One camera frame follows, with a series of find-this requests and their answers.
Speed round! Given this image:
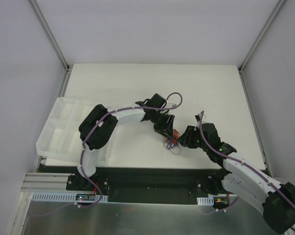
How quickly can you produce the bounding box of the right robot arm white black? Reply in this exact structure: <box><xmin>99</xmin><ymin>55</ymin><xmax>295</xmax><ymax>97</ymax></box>
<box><xmin>178</xmin><ymin>123</ymin><xmax>295</xmax><ymax>234</ymax></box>

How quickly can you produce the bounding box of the white compartment tray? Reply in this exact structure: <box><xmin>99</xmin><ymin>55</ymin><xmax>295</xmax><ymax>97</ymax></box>
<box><xmin>36</xmin><ymin>96</ymin><xmax>116</xmax><ymax>168</ymax></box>

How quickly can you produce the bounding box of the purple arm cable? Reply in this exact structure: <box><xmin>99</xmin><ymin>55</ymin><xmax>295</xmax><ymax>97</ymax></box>
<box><xmin>195</xmin><ymin>110</ymin><xmax>295</xmax><ymax>235</ymax></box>
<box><xmin>76</xmin><ymin>92</ymin><xmax>183</xmax><ymax>209</ymax></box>

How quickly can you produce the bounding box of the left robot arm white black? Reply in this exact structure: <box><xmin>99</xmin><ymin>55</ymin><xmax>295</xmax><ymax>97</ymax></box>
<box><xmin>77</xmin><ymin>94</ymin><xmax>181</xmax><ymax>190</ymax></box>

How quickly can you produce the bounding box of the right white cable duct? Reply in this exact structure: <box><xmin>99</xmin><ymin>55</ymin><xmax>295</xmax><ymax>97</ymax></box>
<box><xmin>197</xmin><ymin>197</ymin><xmax>214</xmax><ymax>206</ymax></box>

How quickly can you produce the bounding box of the white cable duct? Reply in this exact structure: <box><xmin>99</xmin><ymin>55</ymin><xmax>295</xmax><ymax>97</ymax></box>
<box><xmin>197</xmin><ymin>197</ymin><xmax>214</xmax><ymax>206</ymax></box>
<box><xmin>32</xmin><ymin>192</ymin><xmax>108</xmax><ymax>203</ymax></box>

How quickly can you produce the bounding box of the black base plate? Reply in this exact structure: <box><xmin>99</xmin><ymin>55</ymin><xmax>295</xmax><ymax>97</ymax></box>
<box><xmin>66</xmin><ymin>167</ymin><xmax>227</xmax><ymax>205</ymax></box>

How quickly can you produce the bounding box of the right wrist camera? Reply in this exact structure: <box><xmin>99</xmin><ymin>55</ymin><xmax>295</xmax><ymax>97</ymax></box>
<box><xmin>195</xmin><ymin>111</ymin><xmax>206</xmax><ymax>123</ymax></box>

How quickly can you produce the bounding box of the left white cable duct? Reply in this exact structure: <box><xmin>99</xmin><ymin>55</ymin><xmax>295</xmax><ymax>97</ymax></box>
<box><xmin>32</xmin><ymin>192</ymin><xmax>108</xmax><ymax>203</ymax></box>

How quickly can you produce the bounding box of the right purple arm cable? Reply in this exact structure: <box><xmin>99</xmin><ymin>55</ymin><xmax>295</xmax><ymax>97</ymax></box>
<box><xmin>195</xmin><ymin>110</ymin><xmax>295</xmax><ymax>235</ymax></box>

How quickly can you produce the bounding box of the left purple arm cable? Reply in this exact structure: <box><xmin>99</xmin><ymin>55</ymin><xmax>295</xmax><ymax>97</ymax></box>
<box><xmin>76</xmin><ymin>92</ymin><xmax>183</xmax><ymax>209</ymax></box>

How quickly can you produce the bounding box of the orange wire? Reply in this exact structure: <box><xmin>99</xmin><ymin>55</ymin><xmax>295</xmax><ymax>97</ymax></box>
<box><xmin>162</xmin><ymin>129</ymin><xmax>182</xmax><ymax>145</ymax></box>

